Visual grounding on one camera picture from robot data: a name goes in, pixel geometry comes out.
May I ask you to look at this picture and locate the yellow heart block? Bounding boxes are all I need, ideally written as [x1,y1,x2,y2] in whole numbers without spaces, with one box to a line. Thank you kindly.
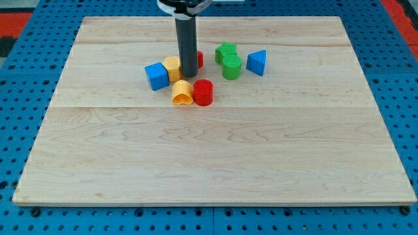
[172,80,193,105]

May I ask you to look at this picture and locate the green cylinder block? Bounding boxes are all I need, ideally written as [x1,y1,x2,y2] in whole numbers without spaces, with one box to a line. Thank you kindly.
[222,54,242,80]

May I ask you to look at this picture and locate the blue cube block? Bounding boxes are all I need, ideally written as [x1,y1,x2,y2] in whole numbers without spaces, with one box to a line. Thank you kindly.
[145,63,169,91]

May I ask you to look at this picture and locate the green star block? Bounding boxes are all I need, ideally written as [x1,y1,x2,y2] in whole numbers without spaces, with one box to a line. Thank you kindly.
[215,42,237,64]

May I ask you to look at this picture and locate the red cylinder block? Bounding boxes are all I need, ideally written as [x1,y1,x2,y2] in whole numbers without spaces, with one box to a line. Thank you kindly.
[193,79,214,106]

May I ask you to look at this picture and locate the yellow hexagon block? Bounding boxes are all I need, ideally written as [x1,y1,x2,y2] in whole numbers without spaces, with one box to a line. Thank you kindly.
[163,56,183,82]

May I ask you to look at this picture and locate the red star block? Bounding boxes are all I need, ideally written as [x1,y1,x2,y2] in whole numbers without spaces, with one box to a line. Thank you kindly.
[197,50,204,69]

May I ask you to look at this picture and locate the robot arm flange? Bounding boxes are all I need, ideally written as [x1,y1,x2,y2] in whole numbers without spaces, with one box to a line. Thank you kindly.
[157,0,212,20]

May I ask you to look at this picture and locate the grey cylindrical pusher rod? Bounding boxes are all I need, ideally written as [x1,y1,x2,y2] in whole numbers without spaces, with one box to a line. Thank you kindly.
[175,17,198,78]

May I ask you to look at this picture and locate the wooden board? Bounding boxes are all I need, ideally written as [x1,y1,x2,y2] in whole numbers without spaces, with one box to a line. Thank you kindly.
[12,16,417,207]

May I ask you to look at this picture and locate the blue triangle block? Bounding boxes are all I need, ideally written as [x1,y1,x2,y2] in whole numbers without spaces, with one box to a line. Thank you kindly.
[246,50,266,76]

